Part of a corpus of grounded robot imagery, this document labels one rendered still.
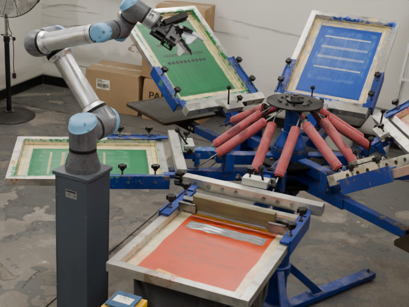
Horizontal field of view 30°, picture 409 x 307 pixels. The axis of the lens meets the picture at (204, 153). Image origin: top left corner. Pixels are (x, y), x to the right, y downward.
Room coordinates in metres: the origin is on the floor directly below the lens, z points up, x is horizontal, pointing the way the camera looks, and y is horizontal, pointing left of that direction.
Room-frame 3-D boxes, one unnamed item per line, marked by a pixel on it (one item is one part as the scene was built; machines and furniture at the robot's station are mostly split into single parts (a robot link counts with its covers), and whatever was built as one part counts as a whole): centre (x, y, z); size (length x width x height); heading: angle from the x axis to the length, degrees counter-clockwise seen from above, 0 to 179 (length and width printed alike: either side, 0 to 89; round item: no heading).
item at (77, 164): (3.00, 0.51, 1.25); 0.15 x 0.15 x 0.10
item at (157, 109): (4.34, -0.04, 0.91); 1.34 x 0.40 x 0.08; 38
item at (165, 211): (3.16, 0.11, 0.98); 0.30 x 0.05 x 0.07; 158
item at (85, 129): (3.00, 0.51, 1.37); 0.13 x 0.12 x 0.14; 153
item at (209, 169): (3.73, 0.16, 0.90); 1.24 x 0.06 x 0.06; 98
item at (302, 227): (2.96, -0.41, 0.98); 0.30 x 0.05 x 0.07; 158
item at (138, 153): (3.68, 0.44, 1.05); 1.08 x 0.61 x 0.23; 98
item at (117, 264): (2.84, -0.06, 0.97); 0.79 x 0.58 x 0.04; 158
